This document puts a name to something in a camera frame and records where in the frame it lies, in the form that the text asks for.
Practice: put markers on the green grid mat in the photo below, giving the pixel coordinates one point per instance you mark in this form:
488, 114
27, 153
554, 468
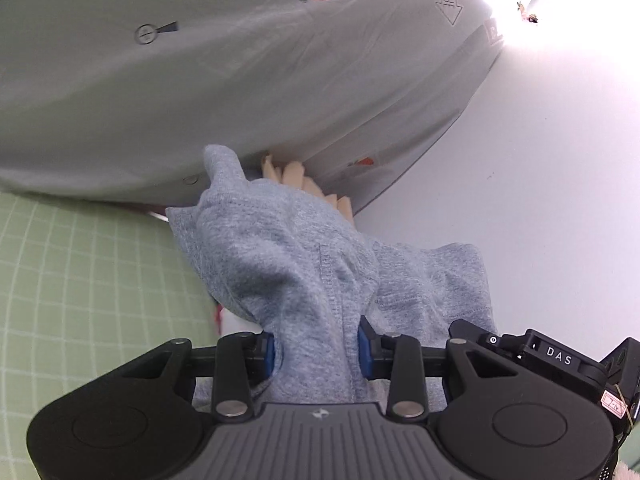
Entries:
75, 285

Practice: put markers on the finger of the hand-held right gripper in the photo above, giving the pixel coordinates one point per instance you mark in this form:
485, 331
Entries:
475, 335

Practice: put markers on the grey zip hoodie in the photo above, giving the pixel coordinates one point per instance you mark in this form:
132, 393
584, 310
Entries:
300, 260

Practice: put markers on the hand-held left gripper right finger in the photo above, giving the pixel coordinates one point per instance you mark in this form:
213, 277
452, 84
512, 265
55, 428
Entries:
362, 355

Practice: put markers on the white fluffy cloth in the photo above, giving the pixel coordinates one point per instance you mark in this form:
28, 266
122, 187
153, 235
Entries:
629, 472

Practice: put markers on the grey carrot print sheet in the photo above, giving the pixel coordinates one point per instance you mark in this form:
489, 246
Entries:
200, 85

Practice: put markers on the white red-edged item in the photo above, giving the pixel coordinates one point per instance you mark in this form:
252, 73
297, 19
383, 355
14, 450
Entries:
235, 322

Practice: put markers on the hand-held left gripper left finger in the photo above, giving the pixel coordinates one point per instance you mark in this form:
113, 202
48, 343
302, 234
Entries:
270, 357

